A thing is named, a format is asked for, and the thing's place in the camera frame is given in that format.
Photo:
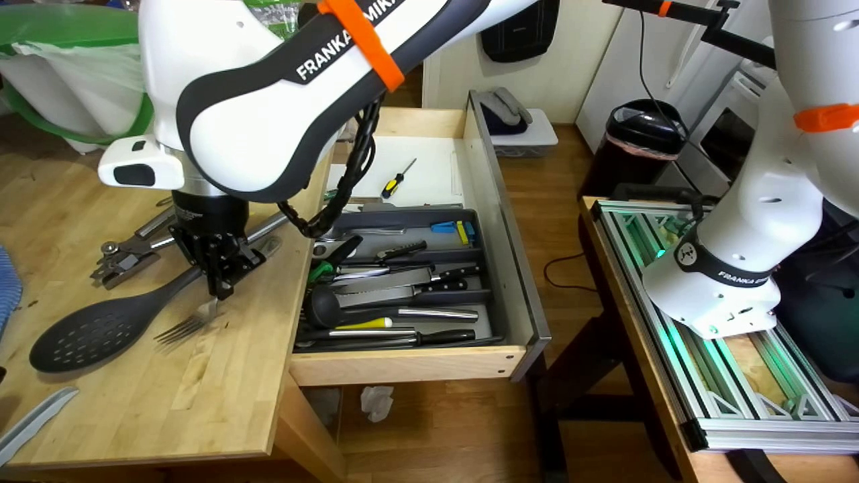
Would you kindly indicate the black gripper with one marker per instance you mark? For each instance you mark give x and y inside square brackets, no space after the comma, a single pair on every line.
[211,218]

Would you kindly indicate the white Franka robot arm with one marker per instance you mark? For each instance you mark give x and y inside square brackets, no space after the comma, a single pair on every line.
[251,109]

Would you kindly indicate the black ladle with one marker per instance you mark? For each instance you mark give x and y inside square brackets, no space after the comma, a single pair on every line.
[324,308]

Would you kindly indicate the yellow black screwdriver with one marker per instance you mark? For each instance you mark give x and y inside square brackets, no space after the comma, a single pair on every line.
[392,183]

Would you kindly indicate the wooden pull-out drawer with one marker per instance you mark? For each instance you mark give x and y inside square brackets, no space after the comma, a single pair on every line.
[404,367]

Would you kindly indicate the crumpled white paper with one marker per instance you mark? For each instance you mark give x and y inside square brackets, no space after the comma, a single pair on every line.
[376,403]

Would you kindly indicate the blue cloth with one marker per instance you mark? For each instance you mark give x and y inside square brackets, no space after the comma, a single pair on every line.
[7,286]

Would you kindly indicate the grey flat utensil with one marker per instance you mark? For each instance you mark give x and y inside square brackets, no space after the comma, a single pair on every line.
[35,419]

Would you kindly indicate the white bag green trim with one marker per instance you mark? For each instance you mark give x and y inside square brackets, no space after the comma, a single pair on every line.
[62,82]

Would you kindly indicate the grey cutlery tray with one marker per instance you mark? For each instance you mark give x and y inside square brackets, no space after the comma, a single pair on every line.
[486,304]

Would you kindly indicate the white floor scale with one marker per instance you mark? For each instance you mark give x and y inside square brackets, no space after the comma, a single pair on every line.
[532,135]

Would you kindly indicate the black bin pink liner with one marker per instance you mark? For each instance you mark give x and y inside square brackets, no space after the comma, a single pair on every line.
[639,135]

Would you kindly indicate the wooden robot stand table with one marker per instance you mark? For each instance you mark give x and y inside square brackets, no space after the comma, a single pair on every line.
[661,392]

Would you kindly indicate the black mounting bar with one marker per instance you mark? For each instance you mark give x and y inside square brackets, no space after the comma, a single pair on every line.
[714,35]

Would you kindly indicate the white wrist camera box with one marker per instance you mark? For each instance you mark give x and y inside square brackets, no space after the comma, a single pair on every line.
[137,166]

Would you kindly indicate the black wall-hung object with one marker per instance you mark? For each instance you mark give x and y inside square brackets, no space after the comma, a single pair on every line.
[524,30]

